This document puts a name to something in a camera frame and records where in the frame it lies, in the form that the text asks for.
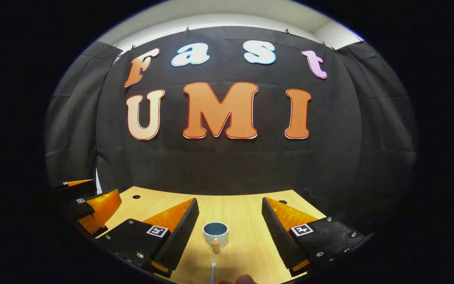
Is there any wooden desktop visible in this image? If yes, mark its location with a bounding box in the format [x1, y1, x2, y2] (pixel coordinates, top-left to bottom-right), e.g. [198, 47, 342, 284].
[95, 186, 328, 284]

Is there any light blue cup wooden handle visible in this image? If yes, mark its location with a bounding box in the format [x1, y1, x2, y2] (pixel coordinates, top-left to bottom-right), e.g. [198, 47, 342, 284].
[203, 221, 229, 254]

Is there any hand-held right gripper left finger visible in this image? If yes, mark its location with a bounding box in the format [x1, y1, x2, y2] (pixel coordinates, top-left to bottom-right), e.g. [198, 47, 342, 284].
[94, 197, 200, 278]

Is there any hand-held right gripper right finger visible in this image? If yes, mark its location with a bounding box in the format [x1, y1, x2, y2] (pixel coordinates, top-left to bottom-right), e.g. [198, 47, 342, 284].
[261, 196, 367, 277]

